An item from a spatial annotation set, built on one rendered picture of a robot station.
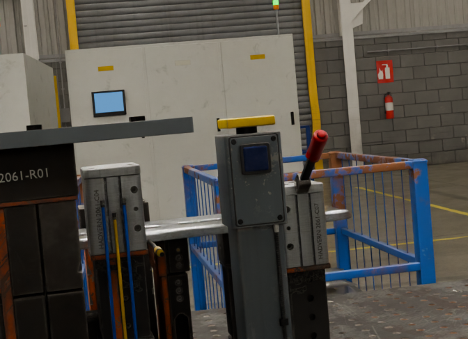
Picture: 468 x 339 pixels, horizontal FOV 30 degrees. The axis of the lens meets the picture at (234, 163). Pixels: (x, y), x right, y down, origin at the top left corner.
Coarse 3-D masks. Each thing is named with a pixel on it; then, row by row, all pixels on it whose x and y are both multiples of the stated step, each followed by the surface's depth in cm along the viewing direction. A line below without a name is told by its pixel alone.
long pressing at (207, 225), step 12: (192, 216) 147; (204, 216) 146; (216, 216) 144; (336, 216) 135; (348, 216) 137; (84, 228) 144; (156, 228) 135; (168, 228) 131; (180, 228) 130; (192, 228) 131; (204, 228) 131; (216, 228) 131; (84, 240) 127; (156, 240) 129
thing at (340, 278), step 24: (192, 168) 398; (216, 168) 428; (336, 168) 318; (360, 168) 319; (384, 168) 321; (408, 168) 322; (192, 192) 406; (216, 192) 311; (336, 192) 436; (360, 216) 407; (192, 240) 425; (216, 240) 336; (336, 240) 438; (360, 240) 406; (432, 240) 325; (192, 264) 426; (408, 264) 324; (432, 264) 325; (336, 288) 365
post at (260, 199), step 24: (216, 144) 109; (240, 144) 103; (264, 144) 104; (240, 168) 104; (240, 192) 104; (264, 192) 104; (240, 216) 104; (264, 216) 104; (240, 240) 104; (264, 240) 105; (240, 264) 104; (264, 264) 105; (240, 288) 105; (264, 288) 105; (240, 312) 107; (264, 312) 105; (288, 312) 106; (240, 336) 108; (264, 336) 105; (288, 336) 106
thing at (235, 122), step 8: (224, 120) 105; (232, 120) 104; (240, 120) 104; (248, 120) 104; (256, 120) 104; (264, 120) 104; (272, 120) 105; (224, 128) 105; (232, 128) 104; (240, 128) 106; (248, 128) 106; (256, 128) 107
